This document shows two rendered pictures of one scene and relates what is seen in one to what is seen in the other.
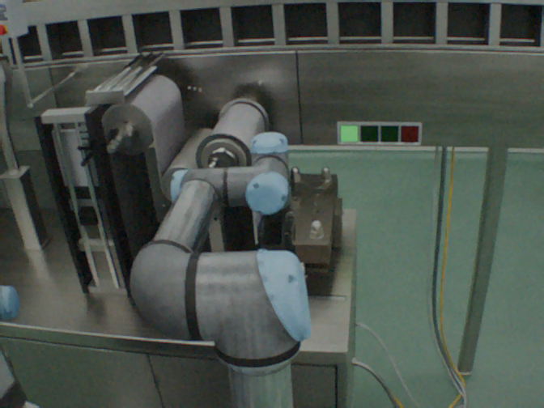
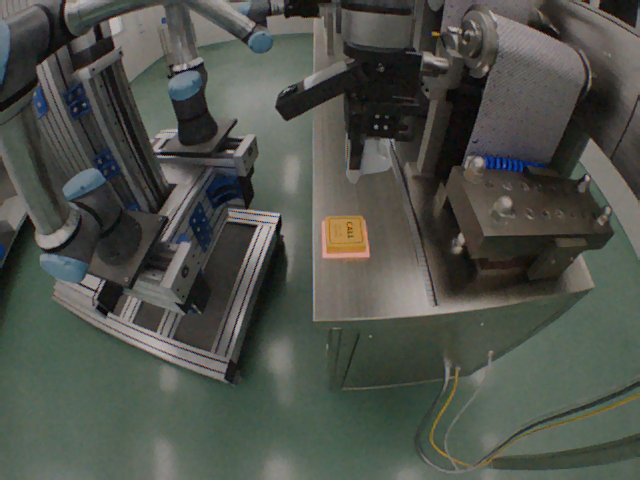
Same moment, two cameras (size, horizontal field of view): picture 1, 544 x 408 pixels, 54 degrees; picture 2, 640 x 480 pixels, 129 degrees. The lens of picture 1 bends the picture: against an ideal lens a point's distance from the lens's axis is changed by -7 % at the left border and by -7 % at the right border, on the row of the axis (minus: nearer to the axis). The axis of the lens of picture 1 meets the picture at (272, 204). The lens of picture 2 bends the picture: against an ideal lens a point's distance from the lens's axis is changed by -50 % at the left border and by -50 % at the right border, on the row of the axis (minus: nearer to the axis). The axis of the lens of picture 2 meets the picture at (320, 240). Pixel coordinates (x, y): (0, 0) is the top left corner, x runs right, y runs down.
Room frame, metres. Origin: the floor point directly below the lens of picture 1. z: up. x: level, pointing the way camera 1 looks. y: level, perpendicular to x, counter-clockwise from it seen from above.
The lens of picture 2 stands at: (0.95, -0.32, 1.34)
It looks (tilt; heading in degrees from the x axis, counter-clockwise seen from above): 53 degrees down; 79
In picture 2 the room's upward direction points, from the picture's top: 2 degrees counter-clockwise
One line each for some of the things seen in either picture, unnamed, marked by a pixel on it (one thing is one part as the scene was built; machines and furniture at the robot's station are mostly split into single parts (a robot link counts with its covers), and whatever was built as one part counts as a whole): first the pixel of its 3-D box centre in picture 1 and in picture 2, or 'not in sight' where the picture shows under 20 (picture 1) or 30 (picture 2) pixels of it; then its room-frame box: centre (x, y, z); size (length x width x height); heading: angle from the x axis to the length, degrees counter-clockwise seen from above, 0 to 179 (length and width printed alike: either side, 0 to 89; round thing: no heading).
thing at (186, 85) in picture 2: not in sight; (187, 93); (0.69, 0.64, 0.98); 0.13 x 0.12 x 0.14; 92
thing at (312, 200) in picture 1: (306, 214); (543, 211); (1.44, -0.10, 1.00); 0.40 x 0.16 x 0.06; 169
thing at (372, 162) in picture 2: not in sight; (369, 164); (1.07, -0.02, 1.08); 0.06 x 0.03 x 0.09; 169
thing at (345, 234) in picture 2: not in sight; (345, 234); (1.05, 0.00, 0.91); 0.07 x 0.07 x 0.02; 79
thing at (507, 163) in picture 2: not in sight; (514, 167); (1.42, 0.01, 1.03); 0.21 x 0.04 x 0.03; 169
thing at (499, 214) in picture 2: (316, 228); (503, 208); (1.27, -0.11, 1.05); 0.04 x 0.04 x 0.04
